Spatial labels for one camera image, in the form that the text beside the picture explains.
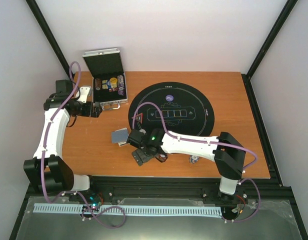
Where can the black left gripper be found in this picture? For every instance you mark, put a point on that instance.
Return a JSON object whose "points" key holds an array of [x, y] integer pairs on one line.
{"points": [[95, 113]]}

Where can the purple small blind button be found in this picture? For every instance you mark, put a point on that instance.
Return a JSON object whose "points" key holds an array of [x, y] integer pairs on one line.
{"points": [[169, 98]]}

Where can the brown chips in case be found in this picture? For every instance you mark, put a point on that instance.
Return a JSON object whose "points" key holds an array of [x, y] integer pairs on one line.
{"points": [[97, 84]]}

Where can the blue poker chip stack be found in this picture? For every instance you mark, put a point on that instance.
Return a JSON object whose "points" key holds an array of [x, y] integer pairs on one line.
{"points": [[193, 159]]}

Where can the aluminium poker chip case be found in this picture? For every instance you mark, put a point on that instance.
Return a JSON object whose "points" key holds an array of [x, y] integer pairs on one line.
{"points": [[105, 64]]}

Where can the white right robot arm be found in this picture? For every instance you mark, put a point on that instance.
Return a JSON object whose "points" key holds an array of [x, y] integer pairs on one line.
{"points": [[223, 150]]}

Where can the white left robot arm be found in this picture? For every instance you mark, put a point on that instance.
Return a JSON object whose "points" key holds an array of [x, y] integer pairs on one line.
{"points": [[47, 171]]}

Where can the yellow button in case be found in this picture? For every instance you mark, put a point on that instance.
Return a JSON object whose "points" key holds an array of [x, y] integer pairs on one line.
{"points": [[113, 81]]}

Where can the light blue cable duct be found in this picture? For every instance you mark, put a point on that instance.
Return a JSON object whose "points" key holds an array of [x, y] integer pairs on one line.
{"points": [[130, 210]]}

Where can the white playing card box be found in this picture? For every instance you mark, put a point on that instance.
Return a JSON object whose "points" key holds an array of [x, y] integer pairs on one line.
{"points": [[122, 143]]}

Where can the purple chips in case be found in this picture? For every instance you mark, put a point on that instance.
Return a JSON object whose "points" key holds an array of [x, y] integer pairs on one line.
{"points": [[121, 85]]}

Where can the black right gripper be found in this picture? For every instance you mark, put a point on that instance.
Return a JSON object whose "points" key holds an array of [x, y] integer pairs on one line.
{"points": [[142, 156]]}

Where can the red triangular all-in marker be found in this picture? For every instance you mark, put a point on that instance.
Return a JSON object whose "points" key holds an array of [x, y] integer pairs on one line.
{"points": [[138, 118]]}

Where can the blue-backed card deck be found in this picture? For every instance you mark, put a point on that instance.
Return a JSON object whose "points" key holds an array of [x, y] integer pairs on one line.
{"points": [[120, 135]]}

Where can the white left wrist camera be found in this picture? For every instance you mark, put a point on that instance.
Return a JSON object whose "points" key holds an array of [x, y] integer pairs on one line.
{"points": [[84, 93]]}

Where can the brown poker chip stack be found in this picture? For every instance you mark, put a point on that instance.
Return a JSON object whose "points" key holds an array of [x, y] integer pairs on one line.
{"points": [[162, 158]]}

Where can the black round poker mat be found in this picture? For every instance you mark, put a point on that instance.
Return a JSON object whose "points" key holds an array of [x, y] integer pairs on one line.
{"points": [[190, 113]]}

